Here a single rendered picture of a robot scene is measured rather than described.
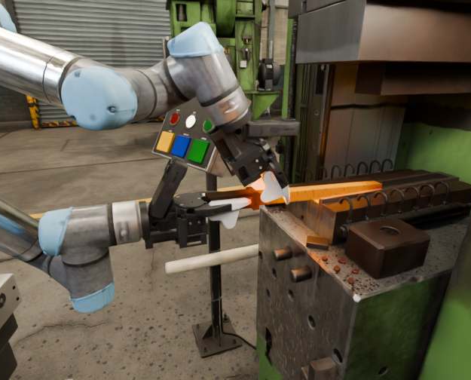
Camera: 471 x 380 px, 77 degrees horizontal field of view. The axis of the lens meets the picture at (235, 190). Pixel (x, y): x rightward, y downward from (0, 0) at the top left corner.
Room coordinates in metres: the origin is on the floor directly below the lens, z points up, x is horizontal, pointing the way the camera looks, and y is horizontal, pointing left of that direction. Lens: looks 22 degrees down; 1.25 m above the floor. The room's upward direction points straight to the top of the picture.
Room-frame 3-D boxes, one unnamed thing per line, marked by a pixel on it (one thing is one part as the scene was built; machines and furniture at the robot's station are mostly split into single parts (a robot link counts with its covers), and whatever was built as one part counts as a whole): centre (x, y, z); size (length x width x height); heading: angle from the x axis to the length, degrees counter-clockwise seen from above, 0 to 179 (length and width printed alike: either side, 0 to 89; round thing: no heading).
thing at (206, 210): (0.50, 0.05, 1.02); 0.09 x 0.05 x 0.02; 107
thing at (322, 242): (0.53, -0.17, 0.92); 0.04 x 0.03 x 0.01; 75
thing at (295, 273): (0.49, -0.13, 0.87); 0.04 x 0.03 x 0.03; 110
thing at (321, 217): (0.70, -0.37, 0.96); 0.42 x 0.20 x 0.09; 110
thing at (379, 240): (0.48, -0.29, 0.95); 0.12 x 0.08 x 0.06; 110
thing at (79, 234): (0.44, 0.26, 1.00); 0.11 x 0.08 x 0.09; 110
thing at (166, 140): (1.11, 0.26, 1.01); 0.07 x 0.05 x 0.07; 45
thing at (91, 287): (0.45, 0.28, 0.90); 0.11 x 0.08 x 0.11; 55
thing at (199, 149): (0.96, 0.12, 1.01); 0.07 x 0.05 x 0.07; 45
